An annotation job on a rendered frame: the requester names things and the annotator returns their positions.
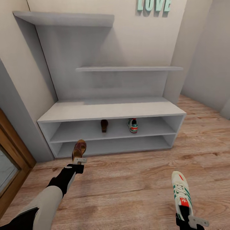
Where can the sandal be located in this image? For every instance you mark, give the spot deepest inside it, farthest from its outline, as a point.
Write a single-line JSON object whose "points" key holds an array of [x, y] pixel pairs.
{"points": [[104, 124], [79, 149]]}

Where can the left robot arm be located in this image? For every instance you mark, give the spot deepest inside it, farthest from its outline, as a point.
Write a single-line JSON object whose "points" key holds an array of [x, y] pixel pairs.
{"points": [[40, 213]]}

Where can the gym shoe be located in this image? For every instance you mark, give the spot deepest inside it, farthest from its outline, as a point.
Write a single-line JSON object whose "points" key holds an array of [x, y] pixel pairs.
{"points": [[182, 196], [133, 125]]}

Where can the door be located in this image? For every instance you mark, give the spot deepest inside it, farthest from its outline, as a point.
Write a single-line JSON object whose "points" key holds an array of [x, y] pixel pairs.
{"points": [[16, 163]]}

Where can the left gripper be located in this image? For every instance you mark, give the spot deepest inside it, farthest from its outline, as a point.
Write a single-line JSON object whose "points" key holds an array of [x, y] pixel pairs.
{"points": [[79, 168]]}

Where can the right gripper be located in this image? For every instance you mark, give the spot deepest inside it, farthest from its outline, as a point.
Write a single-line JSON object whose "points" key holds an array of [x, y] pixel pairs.
{"points": [[184, 225]]}

